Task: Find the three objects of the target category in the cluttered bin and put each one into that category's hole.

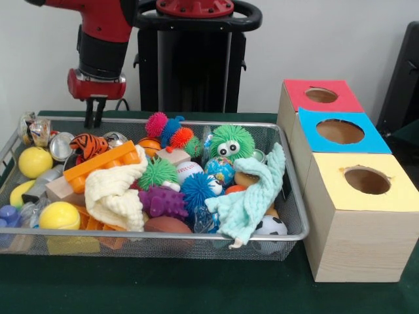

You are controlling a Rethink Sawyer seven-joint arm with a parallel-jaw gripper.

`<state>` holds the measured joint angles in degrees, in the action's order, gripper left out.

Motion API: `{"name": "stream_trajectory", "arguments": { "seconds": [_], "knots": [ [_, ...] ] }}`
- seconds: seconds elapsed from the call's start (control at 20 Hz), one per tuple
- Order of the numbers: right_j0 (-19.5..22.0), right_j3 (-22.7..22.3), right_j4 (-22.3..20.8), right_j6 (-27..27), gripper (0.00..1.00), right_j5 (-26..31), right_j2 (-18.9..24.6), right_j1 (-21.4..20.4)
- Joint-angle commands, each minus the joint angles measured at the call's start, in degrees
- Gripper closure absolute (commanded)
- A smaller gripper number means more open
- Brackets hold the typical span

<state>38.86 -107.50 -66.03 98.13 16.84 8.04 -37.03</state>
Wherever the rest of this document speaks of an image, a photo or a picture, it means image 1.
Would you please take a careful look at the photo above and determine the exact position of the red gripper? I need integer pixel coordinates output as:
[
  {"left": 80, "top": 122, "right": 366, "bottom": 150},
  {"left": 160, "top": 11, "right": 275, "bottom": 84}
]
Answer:
[{"left": 67, "top": 67, "right": 128, "bottom": 129}]

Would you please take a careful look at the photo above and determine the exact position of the clear jar with colourful contents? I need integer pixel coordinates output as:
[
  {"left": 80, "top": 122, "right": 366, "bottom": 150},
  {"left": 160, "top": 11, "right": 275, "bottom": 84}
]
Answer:
[{"left": 29, "top": 118, "right": 52, "bottom": 148}]

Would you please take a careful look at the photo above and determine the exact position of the multicolour spiky caterpillar toy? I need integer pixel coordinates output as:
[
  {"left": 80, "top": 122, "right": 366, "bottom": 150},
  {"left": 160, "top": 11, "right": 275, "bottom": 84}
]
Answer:
[{"left": 145, "top": 112, "right": 202, "bottom": 156}]

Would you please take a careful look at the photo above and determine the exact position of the green puffer ball with eyes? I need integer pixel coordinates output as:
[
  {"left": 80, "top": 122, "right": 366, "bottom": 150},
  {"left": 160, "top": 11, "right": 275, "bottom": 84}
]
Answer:
[{"left": 209, "top": 124, "right": 255, "bottom": 163}]

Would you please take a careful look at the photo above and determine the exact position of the mint green cloth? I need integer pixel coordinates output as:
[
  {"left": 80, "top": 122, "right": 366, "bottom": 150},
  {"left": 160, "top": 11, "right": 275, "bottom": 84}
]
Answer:
[{"left": 204, "top": 142, "right": 287, "bottom": 250}]

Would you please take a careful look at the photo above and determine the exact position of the shallow mesh bin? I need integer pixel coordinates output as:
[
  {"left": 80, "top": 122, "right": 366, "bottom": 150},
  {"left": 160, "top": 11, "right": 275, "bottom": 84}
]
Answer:
[{"left": 0, "top": 110, "right": 310, "bottom": 262}]

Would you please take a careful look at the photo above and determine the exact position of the wooden box with three holes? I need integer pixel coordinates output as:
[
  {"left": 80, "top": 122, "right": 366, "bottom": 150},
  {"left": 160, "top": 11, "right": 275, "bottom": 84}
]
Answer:
[{"left": 276, "top": 78, "right": 419, "bottom": 284}]

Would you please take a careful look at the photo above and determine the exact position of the orange toy brick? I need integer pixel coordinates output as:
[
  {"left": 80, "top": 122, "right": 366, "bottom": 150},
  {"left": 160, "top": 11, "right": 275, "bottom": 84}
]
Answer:
[{"left": 62, "top": 140, "right": 141, "bottom": 194}]

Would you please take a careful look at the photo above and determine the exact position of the smooth yellow ball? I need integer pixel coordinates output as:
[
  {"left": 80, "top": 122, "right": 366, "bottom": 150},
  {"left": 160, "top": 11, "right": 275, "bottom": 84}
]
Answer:
[{"left": 18, "top": 147, "right": 54, "bottom": 180}]

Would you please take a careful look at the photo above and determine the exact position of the cream yellow cloth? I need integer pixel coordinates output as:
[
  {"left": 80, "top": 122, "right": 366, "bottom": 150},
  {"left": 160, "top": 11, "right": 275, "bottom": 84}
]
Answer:
[{"left": 84, "top": 145, "right": 150, "bottom": 232}]

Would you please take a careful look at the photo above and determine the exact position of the green spiky caterpillar toy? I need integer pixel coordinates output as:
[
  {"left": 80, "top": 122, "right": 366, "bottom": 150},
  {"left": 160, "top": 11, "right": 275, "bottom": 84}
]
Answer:
[{"left": 137, "top": 156, "right": 180, "bottom": 191}]

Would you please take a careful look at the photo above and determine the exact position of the yellow tennis ball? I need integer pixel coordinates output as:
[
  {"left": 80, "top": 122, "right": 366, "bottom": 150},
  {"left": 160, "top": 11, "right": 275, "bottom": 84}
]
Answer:
[{"left": 38, "top": 201, "right": 81, "bottom": 230}]

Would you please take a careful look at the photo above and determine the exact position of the purple spiky toy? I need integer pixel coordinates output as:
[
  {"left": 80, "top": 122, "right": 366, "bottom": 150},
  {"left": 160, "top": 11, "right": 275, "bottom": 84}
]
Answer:
[{"left": 137, "top": 186, "right": 189, "bottom": 219}]

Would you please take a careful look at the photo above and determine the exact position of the brown toy football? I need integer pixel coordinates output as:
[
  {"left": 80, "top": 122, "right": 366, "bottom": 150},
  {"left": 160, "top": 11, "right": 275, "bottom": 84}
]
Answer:
[{"left": 143, "top": 215, "right": 194, "bottom": 234}]

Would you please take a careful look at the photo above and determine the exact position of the small soccer ball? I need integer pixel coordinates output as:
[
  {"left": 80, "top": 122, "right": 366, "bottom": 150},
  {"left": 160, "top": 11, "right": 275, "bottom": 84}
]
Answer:
[{"left": 254, "top": 214, "right": 289, "bottom": 254}]

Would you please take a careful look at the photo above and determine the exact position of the black stand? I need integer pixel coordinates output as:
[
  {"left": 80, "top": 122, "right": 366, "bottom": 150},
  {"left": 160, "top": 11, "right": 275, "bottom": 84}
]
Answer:
[{"left": 376, "top": 21, "right": 419, "bottom": 138}]

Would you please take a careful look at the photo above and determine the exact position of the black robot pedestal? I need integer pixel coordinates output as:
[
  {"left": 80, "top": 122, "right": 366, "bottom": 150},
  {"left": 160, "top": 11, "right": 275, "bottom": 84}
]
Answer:
[{"left": 130, "top": 0, "right": 263, "bottom": 114}]

